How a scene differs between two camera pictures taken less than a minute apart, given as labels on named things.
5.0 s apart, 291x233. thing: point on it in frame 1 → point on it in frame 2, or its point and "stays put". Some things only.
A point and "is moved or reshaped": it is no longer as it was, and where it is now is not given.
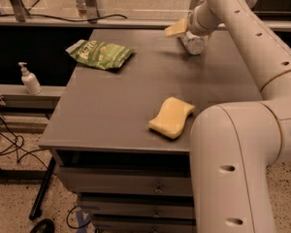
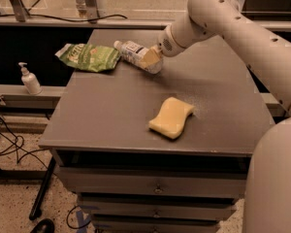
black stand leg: x=43 y=188 stays put
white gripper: x=195 y=23 → x=167 y=46
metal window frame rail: x=92 y=19 stays put
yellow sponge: x=171 y=121 stays put
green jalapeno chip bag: x=103 y=55 is moved or reshaped
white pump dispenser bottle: x=30 y=81 stays put
